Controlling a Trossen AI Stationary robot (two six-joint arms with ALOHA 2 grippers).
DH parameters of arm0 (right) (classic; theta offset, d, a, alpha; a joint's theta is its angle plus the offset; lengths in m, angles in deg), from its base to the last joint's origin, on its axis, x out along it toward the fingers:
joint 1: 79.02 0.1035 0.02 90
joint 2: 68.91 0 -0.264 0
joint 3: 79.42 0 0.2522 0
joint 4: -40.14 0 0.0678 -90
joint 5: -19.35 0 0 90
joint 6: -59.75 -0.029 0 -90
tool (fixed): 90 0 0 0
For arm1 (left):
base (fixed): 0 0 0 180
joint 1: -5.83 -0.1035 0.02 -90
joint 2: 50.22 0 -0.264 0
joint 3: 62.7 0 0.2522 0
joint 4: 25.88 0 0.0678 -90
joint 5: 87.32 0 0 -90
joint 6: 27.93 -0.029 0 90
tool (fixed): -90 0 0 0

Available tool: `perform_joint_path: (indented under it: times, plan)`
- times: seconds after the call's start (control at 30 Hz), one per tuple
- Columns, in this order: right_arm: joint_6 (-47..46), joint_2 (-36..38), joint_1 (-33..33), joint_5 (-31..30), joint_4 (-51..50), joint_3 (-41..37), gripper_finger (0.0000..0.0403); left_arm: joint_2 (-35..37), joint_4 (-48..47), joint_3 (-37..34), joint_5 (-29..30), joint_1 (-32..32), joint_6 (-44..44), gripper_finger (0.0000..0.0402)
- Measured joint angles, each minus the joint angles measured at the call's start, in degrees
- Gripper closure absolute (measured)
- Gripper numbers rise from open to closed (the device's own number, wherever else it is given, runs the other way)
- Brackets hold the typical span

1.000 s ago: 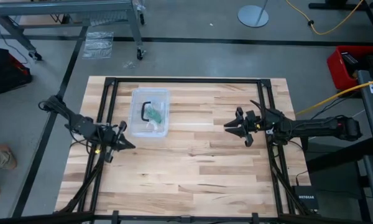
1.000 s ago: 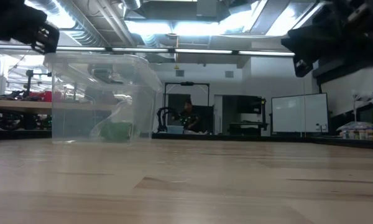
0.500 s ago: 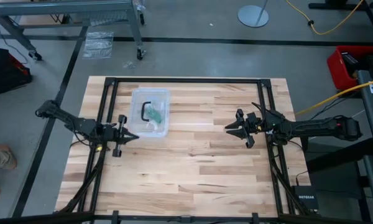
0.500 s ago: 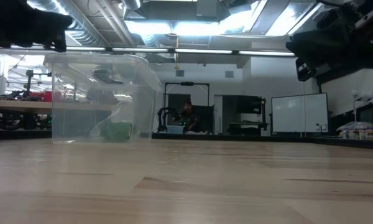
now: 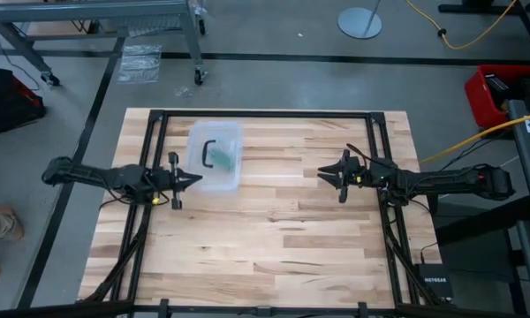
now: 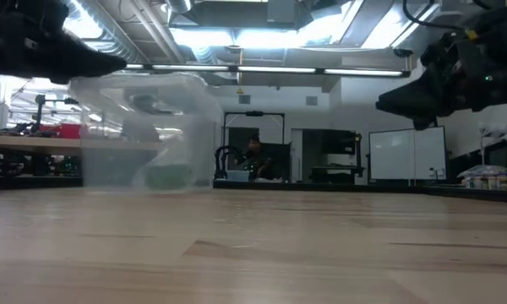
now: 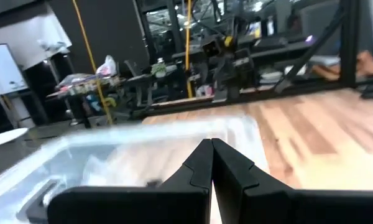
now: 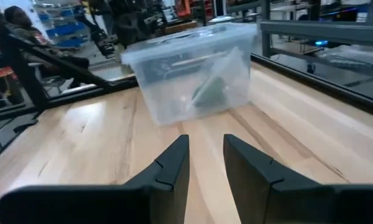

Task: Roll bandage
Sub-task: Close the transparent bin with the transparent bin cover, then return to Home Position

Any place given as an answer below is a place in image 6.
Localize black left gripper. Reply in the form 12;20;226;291
0;0;128;85

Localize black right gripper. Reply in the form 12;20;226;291
374;3;507;132

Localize clear lid with black handle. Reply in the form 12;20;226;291
68;72;225;143

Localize green elastic bandage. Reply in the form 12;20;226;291
144;164;194;190

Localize white whiteboard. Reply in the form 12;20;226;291
368;126;448;182

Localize red plastic bin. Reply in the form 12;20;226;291
39;122;84;139

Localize black cabinet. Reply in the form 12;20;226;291
300;128;364;186

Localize wooden workbench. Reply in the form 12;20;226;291
0;134;84;158

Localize bagged white packages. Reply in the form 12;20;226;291
456;164;507;191

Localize long ceiling light bar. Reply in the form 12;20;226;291
124;62;412;79

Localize person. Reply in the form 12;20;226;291
235;133;281;182

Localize small clear bin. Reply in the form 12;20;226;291
225;170;251;183

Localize black camera rig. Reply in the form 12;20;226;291
33;94;81;135

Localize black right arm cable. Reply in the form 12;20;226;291
401;0;468;31

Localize black gantry frame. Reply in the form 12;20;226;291
221;111;286;183

